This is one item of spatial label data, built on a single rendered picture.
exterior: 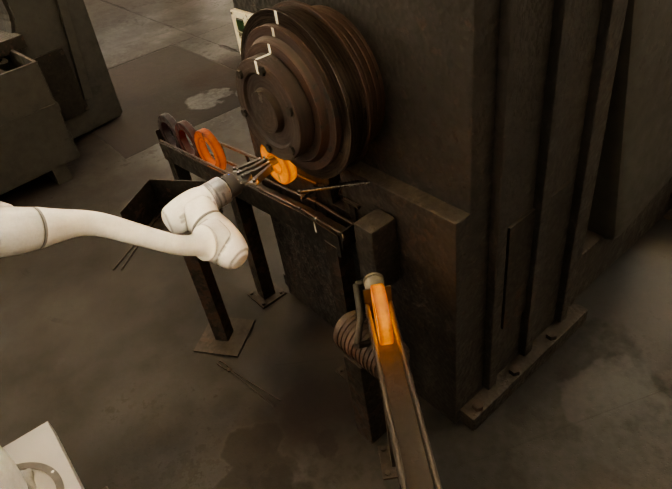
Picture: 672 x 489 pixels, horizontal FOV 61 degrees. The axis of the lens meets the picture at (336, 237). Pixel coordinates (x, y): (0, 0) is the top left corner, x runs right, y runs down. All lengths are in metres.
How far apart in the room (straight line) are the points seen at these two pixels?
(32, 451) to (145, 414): 0.57
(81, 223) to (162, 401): 1.05
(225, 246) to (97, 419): 1.07
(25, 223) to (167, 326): 1.32
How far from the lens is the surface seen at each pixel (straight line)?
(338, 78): 1.39
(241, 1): 1.95
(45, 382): 2.71
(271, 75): 1.45
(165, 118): 2.64
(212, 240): 1.62
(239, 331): 2.50
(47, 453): 1.90
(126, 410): 2.43
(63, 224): 1.50
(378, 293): 1.41
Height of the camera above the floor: 1.77
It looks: 38 degrees down
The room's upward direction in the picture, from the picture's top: 9 degrees counter-clockwise
